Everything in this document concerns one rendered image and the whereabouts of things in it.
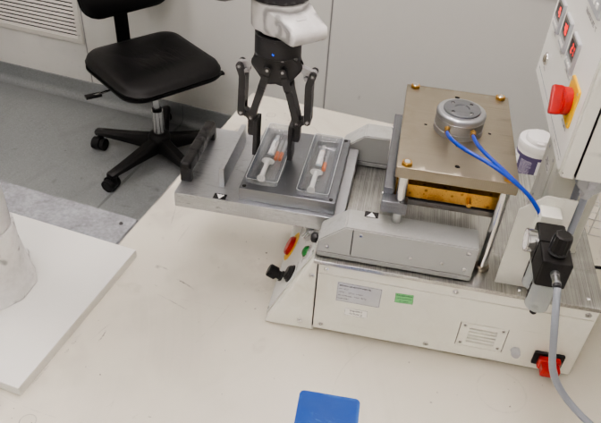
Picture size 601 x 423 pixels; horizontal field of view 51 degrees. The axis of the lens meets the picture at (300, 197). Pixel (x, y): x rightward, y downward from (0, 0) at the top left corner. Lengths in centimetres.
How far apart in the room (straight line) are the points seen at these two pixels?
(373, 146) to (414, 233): 28
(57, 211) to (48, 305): 30
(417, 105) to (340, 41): 156
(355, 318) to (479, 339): 21
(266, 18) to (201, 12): 190
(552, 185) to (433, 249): 22
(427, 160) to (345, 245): 19
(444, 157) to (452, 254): 15
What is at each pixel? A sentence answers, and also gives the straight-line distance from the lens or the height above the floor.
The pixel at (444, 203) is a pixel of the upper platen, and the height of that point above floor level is 103.
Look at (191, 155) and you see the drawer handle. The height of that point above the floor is 101.
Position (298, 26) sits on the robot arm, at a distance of 95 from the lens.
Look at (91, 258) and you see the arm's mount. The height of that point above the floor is 77.
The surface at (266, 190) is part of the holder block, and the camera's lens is 107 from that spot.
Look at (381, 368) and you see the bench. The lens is 114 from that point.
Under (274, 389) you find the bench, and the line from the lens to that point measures 110.
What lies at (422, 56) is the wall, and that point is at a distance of 260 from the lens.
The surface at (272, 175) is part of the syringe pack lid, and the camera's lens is 108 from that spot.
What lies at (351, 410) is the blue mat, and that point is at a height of 75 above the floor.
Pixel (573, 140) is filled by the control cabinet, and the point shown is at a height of 121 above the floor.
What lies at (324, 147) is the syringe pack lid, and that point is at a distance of 117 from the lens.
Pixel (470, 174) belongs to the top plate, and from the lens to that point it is 97.
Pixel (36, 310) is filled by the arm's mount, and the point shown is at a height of 77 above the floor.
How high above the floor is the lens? 165
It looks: 38 degrees down
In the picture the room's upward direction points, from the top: 4 degrees clockwise
